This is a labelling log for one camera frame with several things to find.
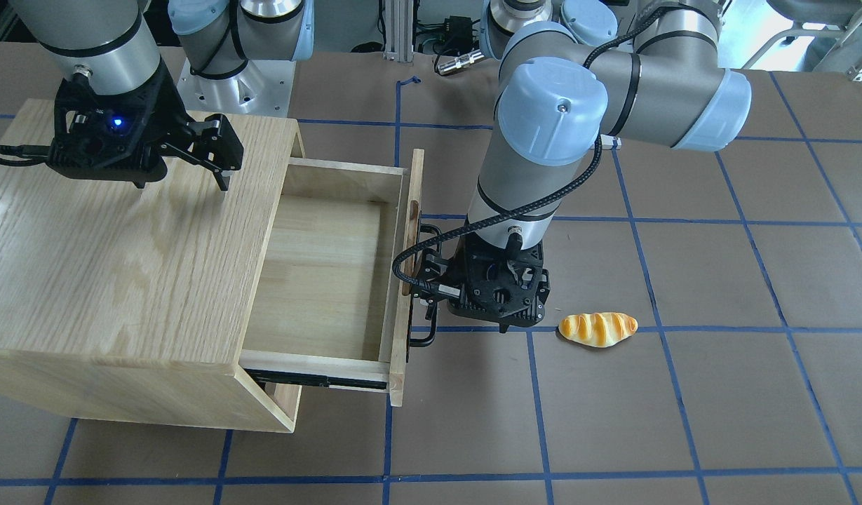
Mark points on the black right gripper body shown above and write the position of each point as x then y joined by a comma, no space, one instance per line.
165,106

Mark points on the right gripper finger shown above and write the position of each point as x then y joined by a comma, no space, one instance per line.
212,144

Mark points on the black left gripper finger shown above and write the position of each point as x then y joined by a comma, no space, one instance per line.
423,242
424,334

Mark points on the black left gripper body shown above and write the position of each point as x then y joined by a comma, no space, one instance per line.
461,262

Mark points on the wooden drawer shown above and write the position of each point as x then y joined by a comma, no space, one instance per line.
328,310

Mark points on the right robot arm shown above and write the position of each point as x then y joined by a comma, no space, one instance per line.
111,60

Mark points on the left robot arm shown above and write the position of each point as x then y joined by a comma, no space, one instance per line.
566,80

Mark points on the toy bread roll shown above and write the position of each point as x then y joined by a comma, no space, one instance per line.
598,330

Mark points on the wooden cabinet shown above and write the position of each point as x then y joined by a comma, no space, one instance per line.
131,305

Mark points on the black power adapter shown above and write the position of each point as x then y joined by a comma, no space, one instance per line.
457,34

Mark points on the silver cable connector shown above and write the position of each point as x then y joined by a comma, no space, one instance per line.
459,63

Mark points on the aluminium frame post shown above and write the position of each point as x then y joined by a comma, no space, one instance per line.
399,30

